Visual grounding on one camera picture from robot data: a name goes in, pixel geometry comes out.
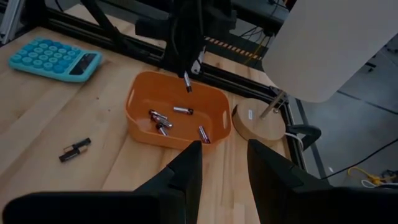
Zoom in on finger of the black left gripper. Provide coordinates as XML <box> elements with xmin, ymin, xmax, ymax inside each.
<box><xmin>169</xmin><ymin>34</ymin><xmax>203</xmax><ymax>77</ymax></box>

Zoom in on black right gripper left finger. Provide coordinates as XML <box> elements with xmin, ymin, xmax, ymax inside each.
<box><xmin>2</xmin><ymin>141</ymin><xmax>203</xmax><ymax>224</ymax></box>

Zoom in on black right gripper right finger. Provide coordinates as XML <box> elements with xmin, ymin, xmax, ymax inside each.
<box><xmin>248</xmin><ymin>139</ymin><xmax>398</xmax><ymax>224</ymax></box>

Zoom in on orange black striped tape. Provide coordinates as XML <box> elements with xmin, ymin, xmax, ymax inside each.
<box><xmin>205</xmin><ymin>36</ymin><xmax>262</xmax><ymax>60</ymax></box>

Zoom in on orange plastic bin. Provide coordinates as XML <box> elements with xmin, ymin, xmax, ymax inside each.
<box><xmin>124</xmin><ymin>70</ymin><xmax>233</xmax><ymax>152</ymax></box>

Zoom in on black copper battery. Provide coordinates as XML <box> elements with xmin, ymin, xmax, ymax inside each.
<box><xmin>58</xmin><ymin>146</ymin><xmax>88</xmax><ymax>163</ymax></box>
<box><xmin>63</xmin><ymin>138</ymin><xmax>92</xmax><ymax>152</ymax></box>

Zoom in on white shade wooden base lamp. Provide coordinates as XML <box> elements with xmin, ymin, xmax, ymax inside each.
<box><xmin>231</xmin><ymin>0</ymin><xmax>398</xmax><ymax>147</ymax></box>

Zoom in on blue calculator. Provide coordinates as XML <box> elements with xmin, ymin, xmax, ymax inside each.
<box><xmin>8</xmin><ymin>36</ymin><xmax>103</xmax><ymax>83</ymax></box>

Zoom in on thin black cable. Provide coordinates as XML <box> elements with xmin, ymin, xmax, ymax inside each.
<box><xmin>322</xmin><ymin>136</ymin><xmax>398</xmax><ymax>181</ymax></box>

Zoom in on yellow cable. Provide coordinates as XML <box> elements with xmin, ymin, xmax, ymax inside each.
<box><xmin>347</xmin><ymin>166</ymin><xmax>398</xmax><ymax>187</ymax></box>

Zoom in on white looped cable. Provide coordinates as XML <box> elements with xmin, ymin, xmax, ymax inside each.
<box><xmin>360</xmin><ymin>179</ymin><xmax>398</xmax><ymax>189</ymax></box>

